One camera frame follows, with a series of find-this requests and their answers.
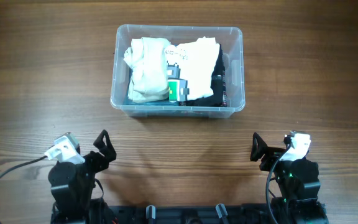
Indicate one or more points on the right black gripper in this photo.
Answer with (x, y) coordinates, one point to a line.
(272, 154)

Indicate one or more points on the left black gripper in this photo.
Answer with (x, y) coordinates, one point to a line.
(109, 151)

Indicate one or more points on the black garment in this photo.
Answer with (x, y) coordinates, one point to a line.
(216, 85)

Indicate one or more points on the blue jeans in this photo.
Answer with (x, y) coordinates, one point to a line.
(135, 98)

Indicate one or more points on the cream garment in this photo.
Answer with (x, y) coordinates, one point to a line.
(146, 57)

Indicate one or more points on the white printed t-shirt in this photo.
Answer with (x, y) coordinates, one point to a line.
(189, 69)

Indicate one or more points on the plaid shirt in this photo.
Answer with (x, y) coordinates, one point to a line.
(224, 101)

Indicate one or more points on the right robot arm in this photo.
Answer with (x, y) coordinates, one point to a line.
(292, 185)

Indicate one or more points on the clear plastic storage container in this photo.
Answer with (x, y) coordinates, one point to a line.
(231, 40)

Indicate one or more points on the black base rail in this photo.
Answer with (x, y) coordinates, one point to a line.
(245, 213)

